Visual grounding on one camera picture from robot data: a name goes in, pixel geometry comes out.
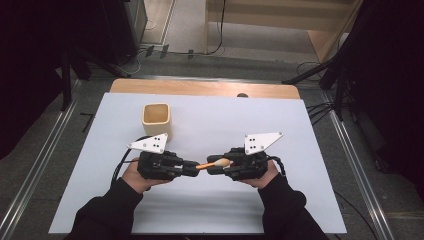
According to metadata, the light wooden furniture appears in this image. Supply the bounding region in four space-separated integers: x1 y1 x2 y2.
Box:
203 0 364 64

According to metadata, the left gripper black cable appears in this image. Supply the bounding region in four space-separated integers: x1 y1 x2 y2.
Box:
111 135 152 188

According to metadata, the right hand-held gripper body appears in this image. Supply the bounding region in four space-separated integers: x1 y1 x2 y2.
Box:
224 132 284 181

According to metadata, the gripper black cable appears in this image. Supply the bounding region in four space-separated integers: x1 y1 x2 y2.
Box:
266 155 287 178
111 135 152 188

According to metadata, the black metal stand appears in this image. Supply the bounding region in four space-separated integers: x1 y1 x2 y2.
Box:
60 49 74 112

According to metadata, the dark cabinet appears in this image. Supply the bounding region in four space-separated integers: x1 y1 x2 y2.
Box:
99 0 148 68

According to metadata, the person's left hand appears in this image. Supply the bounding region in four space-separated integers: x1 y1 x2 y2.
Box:
121 159 172 194

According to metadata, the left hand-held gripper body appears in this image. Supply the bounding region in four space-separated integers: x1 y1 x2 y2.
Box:
127 133 185 181

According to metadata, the bundle of black floor cables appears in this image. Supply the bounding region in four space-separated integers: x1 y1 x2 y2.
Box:
305 101 338 127

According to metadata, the metal floor rail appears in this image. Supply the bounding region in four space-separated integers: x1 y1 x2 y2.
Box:
320 89 397 240
0 79 83 236

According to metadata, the white table board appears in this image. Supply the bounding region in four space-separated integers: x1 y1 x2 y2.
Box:
48 92 348 235

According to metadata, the wooden table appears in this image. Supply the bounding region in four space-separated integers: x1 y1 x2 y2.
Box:
109 78 301 100

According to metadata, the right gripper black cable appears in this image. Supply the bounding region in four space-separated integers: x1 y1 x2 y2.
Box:
266 155 287 178

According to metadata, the cream square ceramic cup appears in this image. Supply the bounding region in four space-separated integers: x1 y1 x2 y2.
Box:
141 103 173 141

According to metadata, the black tripod stand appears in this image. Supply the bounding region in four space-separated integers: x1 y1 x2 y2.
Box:
281 56 346 122

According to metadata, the person's right hand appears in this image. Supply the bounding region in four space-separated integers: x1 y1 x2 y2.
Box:
240 161 279 190

